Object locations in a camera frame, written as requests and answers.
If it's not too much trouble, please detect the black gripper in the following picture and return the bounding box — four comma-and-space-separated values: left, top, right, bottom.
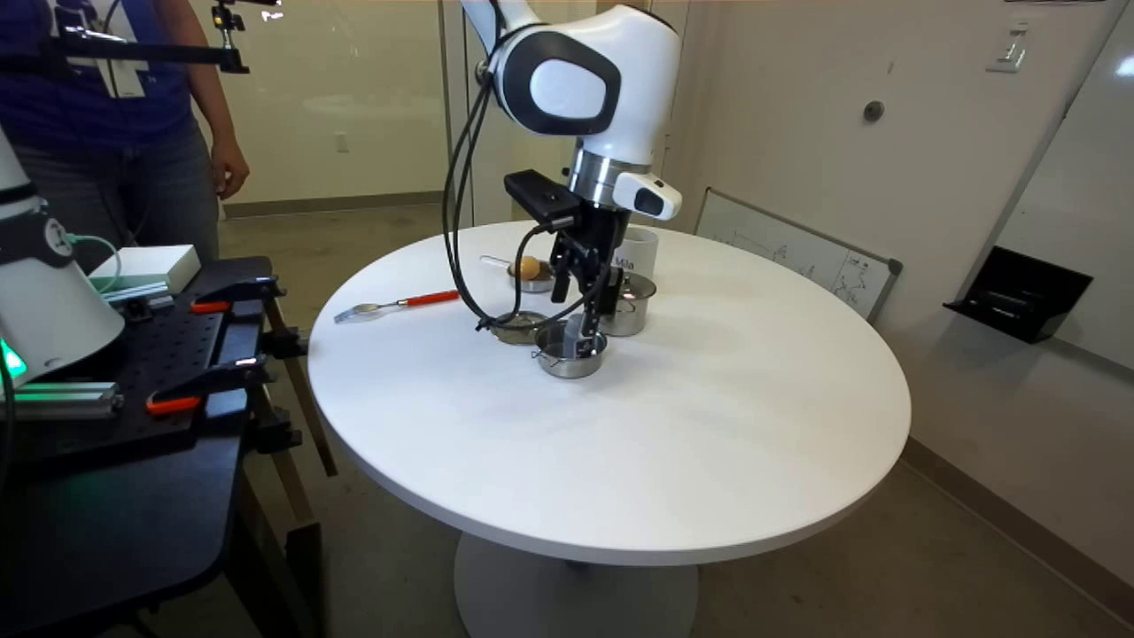
546, 207, 636, 359

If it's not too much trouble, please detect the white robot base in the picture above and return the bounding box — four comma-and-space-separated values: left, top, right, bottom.
0, 126, 127, 382

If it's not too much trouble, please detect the person's bare forearm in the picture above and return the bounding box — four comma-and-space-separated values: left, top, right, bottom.
156, 0, 240, 145

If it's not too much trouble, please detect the person's bare hand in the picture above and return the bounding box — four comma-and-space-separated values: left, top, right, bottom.
208, 132, 251, 200

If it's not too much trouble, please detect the tall steel pot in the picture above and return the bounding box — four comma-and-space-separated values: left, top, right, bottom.
601, 268, 660, 340

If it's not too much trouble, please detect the small steel pot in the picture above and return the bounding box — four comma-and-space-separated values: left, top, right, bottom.
533, 316, 612, 382

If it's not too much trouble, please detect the small steel pan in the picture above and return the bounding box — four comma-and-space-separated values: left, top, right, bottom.
502, 251, 561, 298

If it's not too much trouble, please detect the small steel bowl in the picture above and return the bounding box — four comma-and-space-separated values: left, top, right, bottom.
487, 308, 552, 347

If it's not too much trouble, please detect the leaning whiteboard with writing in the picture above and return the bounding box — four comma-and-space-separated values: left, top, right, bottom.
690, 184, 907, 323

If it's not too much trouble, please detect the white flat box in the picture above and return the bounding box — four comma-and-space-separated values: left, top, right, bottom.
84, 239, 207, 305

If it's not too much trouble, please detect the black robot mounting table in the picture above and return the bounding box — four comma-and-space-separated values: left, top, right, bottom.
0, 256, 334, 638

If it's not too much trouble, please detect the black horizontal bar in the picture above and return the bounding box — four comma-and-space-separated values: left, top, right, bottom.
46, 35, 254, 79

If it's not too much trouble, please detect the person in blue shirt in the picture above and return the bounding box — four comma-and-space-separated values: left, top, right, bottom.
0, 0, 226, 268

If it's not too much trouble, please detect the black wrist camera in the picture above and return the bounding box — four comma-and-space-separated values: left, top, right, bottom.
502, 170, 594, 233

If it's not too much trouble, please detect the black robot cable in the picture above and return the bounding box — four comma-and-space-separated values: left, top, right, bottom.
441, 56, 594, 333

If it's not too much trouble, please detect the red handled fork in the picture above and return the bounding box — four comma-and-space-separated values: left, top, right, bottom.
334, 287, 464, 327

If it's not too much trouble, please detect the orange handled black clamp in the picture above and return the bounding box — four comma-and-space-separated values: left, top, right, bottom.
138, 352, 275, 421
116, 277, 287, 323

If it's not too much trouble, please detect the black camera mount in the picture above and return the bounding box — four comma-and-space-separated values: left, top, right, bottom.
208, 0, 287, 38

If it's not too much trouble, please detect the white light switch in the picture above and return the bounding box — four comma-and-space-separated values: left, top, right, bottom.
988, 25, 1034, 79

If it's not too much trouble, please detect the large wall whiteboard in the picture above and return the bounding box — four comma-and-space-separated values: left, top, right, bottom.
988, 0, 1134, 367

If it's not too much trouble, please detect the green tinted aluminium rail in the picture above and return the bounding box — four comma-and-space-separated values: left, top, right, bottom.
10, 379, 121, 421

